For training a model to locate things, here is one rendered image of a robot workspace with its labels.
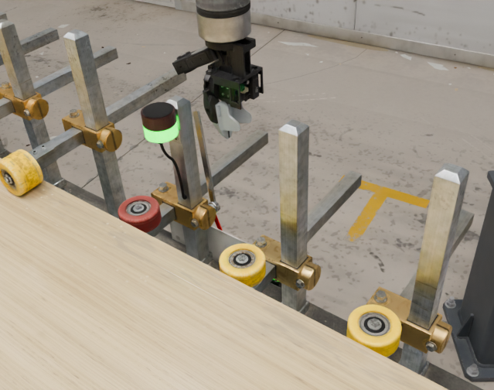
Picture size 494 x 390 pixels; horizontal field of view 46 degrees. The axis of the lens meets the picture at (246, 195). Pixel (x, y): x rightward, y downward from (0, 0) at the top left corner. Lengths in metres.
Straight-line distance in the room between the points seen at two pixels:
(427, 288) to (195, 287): 0.37
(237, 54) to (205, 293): 0.40
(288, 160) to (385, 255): 1.44
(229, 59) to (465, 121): 2.29
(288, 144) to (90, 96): 0.49
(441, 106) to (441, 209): 2.49
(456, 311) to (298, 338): 1.32
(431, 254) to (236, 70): 0.44
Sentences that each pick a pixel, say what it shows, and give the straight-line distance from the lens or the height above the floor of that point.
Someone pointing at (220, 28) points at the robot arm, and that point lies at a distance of 0.99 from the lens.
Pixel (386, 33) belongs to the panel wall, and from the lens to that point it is 3.88.
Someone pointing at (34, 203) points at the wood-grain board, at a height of 0.90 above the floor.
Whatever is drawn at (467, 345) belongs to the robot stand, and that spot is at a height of 0.02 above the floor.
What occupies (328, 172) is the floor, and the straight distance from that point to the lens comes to 2.73.
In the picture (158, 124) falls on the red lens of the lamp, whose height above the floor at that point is 1.10.
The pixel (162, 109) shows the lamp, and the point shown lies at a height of 1.11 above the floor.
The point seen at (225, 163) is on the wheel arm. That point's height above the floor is 0.86.
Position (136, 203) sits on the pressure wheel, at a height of 0.90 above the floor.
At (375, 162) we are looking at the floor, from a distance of 2.82.
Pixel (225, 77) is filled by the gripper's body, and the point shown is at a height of 1.15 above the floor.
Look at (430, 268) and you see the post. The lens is 0.92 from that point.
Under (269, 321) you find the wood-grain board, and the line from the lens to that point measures 0.93.
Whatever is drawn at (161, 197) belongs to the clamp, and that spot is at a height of 0.87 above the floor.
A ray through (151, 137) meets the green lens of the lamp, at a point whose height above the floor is 1.07.
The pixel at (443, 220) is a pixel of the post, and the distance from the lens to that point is 0.85.
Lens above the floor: 1.62
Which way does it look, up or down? 38 degrees down
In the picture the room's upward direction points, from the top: 4 degrees counter-clockwise
